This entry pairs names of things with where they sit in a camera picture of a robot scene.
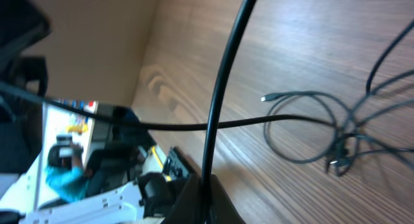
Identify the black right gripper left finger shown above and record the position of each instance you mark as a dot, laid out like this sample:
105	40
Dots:
187	208

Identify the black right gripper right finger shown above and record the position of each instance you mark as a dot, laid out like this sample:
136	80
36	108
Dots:
222	210

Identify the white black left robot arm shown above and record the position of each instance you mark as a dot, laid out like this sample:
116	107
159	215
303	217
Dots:
68	73

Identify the person in teal shirt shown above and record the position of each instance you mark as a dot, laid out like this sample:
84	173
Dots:
66	175

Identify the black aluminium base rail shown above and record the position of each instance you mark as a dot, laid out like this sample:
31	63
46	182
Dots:
176	165

